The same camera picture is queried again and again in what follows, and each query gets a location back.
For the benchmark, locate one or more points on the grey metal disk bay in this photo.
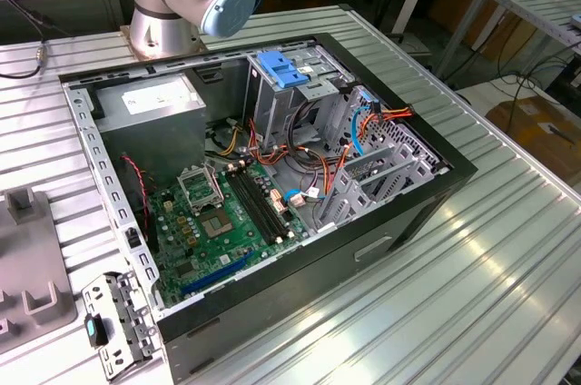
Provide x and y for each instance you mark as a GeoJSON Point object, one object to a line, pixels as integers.
{"type": "Point", "coordinates": [347, 194]}

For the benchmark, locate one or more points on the beige board connector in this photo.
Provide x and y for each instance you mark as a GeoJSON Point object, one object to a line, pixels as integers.
{"type": "Point", "coordinates": [278, 203]}

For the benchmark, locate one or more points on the large cardboard box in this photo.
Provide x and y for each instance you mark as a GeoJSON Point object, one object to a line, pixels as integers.
{"type": "Point", "coordinates": [535, 131]}

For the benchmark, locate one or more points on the black RAM slot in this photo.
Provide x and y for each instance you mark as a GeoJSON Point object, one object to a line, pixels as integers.
{"type": "Point", "coordinates": [258, 203]}
{"type": "Point", "coordinates": [271, 203]}
{"type": "Point", "coordinates": [251, 203]}
{"type": "Point", "coordinates": [264, 203]}

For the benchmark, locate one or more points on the blue plastic drive latch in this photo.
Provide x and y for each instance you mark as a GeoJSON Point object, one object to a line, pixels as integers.
{"type": "Point", "coordinates": [283, 72]}

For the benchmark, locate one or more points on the brown square base plate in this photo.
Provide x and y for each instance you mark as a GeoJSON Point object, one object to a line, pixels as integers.
{"type": "Point", "coordinates": [125, 40]}

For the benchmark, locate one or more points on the metal slat side table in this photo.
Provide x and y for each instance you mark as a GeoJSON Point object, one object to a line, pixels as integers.
{"type": "Point", "coordinates": [535, 3]}

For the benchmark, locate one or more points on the small black case clip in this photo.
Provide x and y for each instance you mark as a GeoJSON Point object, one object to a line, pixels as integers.
{"type": "Point", "coordinates": [132, 239]}

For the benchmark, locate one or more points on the CPU socket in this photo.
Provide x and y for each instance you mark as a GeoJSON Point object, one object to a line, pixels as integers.
{"type": "Point", "coordinates": [217, 224]}

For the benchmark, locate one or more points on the black teal bracket latch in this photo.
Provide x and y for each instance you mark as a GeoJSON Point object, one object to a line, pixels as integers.
{"type": "Point", "coordinates": [93, 329]}

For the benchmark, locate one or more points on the black square board chip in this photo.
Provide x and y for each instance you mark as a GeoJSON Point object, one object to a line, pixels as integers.
{"type": "Point", "coordinates": [185, 269]}

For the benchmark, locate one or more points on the grey power supply unit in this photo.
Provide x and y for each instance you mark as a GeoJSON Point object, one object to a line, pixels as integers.
{"type": "Point", "coordinates": [150, 140]}

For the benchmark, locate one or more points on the brown carton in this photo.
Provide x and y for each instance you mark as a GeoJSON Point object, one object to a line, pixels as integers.
{"type": "Point", "coordinates": [504, 35]}

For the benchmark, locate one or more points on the grey metal slot bracket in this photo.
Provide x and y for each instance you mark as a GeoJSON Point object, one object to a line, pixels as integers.
{"type": "Point", "coordinates": [131, 312]}

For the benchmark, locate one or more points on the green motherboard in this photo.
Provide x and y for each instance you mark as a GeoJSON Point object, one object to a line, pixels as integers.
{"type": "Point", "coordinates": [236, 239]}

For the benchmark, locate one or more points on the grey parts rack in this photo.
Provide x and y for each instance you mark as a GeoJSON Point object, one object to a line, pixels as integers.
{"type": "Point", "coordinates": [27, 258]}

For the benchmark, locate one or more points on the black open PC case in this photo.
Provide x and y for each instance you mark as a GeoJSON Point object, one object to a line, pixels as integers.
{"type": "Point", "coordinates": [295, 285]}

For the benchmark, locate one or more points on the blue expansion slot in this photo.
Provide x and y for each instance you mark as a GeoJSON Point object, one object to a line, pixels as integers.
{"type": "Point", "coordinates": [213, 277]}

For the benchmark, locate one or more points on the grey optical drive cage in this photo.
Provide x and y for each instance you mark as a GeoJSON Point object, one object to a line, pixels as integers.
{"type": "Point", "coordinates": [272, 108]}

